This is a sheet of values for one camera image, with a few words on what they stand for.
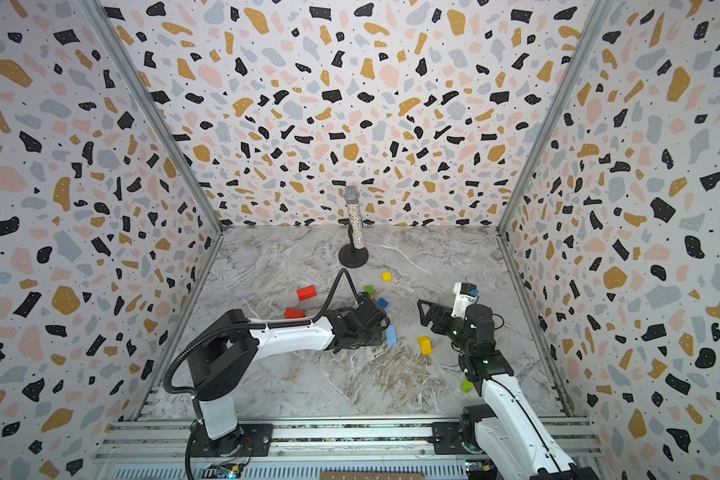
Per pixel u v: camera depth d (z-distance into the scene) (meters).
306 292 1.01
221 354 0.50
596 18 0.72
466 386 0.61
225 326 0.50
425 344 0.89
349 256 1.13
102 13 0.70
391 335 0.91
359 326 0.69
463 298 0.74
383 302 0.95
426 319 0.74
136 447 0.73
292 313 0.95
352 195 0.87
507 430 0.46
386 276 1.06
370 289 1.03
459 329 0.70
